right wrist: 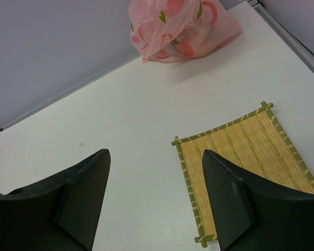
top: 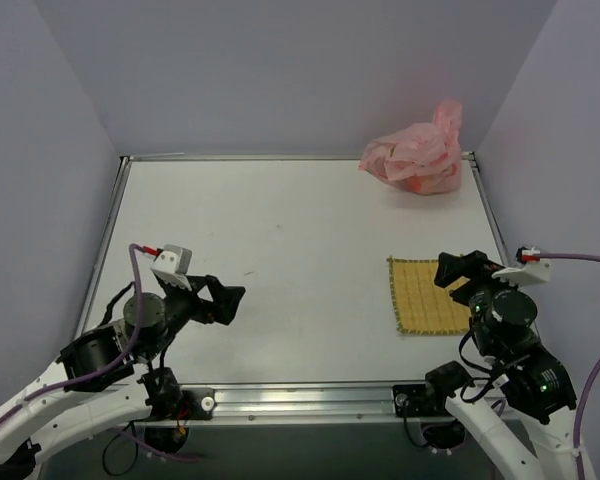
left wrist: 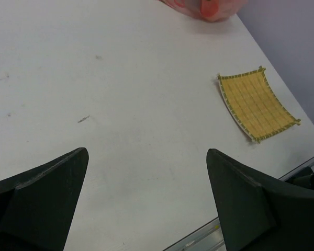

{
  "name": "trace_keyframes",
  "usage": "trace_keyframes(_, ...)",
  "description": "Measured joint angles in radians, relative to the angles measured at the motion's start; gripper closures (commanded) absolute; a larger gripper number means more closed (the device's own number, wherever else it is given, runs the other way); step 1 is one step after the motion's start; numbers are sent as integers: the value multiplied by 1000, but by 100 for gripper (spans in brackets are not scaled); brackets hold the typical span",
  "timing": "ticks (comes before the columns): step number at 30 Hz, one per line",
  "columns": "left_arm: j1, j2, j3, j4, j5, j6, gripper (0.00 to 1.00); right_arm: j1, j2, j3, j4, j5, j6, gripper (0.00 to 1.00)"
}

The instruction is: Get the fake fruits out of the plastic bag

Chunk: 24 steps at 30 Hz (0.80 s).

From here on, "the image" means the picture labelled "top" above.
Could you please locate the pink plastic bag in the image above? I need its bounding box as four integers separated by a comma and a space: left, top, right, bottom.
358, 100, 463, 196

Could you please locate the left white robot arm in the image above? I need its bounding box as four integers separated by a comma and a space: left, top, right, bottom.
0, 275, 246, 479

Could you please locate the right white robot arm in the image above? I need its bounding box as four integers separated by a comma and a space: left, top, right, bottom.
423, 247, 596, 479

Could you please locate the yellow woven bamboo mat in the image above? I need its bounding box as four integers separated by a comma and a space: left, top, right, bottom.
387, 257, 469, 336

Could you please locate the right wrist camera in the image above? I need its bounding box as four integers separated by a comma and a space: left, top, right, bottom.
492, 246, 552, 287

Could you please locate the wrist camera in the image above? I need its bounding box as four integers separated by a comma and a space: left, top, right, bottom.
492, 246, 552, 287
151, 244, 192, 291

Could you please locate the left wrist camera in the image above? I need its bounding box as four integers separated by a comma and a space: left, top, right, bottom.
151, 244, 192, 291

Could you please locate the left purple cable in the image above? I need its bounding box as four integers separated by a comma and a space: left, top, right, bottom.
0, 243, 204, 464

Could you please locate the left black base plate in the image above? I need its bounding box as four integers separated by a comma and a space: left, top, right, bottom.
143, 388, 216, 454

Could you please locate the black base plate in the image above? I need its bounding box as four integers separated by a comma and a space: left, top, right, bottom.
143, 388, 216, 454
391, 382, 466, 449

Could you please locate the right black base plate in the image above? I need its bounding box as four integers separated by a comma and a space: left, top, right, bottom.
391, 382, 466, 449

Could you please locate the aluminium front rail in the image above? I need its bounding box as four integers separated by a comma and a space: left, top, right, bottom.
129, 384, 521, 426

